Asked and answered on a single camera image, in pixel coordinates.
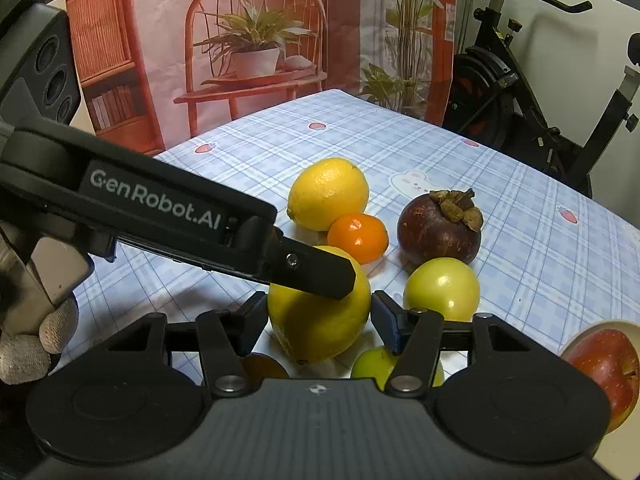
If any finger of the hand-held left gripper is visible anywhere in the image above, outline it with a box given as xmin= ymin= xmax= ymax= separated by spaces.
xmin=264 ymin=226 xmax=357 ymax=302

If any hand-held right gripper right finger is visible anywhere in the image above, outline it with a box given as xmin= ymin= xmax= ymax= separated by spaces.
xmin=371 ymin=289 xmax=546 ymax=395

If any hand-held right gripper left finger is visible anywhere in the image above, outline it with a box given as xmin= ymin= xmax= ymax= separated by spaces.
xmin=102 ymin=290 xmax=271 ymax=396

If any yellow-green round fruit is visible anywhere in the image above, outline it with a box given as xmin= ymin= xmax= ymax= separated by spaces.
xmin=350 ymin=346 xmax=446 ymax=393
xmin=403 ymin=257 xmax=481 ymax=323

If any orange tangerine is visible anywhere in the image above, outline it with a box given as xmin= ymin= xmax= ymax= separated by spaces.
xmin=240 ymin=352 xmax=291 ymax=386
xmin=327 ymin=213 xmax=390 ymax=266

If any yellow lemon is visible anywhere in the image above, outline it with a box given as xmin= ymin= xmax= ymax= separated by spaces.
xmin=267 ymin=245 xmax=373 ymax=365
xmin=286 ymin=157 xmax=371 ymax=232

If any dark purple mangosteen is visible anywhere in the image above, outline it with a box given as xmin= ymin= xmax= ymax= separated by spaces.
xmin=396 ymin=188 xmax=484 ymax=267

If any white oval plate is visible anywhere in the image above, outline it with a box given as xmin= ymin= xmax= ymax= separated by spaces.
xmin=558 ymin=318 xmax=640 ymax=436

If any person's left hand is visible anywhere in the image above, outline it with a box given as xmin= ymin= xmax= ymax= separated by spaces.
xmin=0 ymin=225 xmax=81 ymax=386

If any blue plaid tablecloth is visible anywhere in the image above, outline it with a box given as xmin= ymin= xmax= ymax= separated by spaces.
xmin=47 ymin=88 xmax=640 ymax=480

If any red apple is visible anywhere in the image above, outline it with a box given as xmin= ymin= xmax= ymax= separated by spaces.
xmin=562 ymin=329 xmax=640 ymax=428

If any black exercise bike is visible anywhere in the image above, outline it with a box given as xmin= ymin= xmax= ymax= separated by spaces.
xmin=442 ymin=0 xmax=640 ymax=198

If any printed wall tapestry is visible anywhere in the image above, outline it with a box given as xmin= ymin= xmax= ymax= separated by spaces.
xmin=62 ymin=0 xmax=458 ymax=156

